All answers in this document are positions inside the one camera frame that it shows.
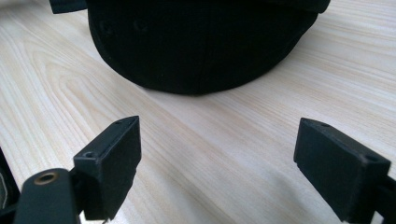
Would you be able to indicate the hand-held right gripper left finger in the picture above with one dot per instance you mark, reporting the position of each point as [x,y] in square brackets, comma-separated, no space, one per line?
[109,168]

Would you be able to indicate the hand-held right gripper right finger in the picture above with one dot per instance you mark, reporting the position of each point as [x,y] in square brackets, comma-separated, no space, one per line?
[339,174]

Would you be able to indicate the black cap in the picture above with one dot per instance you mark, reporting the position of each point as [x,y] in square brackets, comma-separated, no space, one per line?
[199,46]

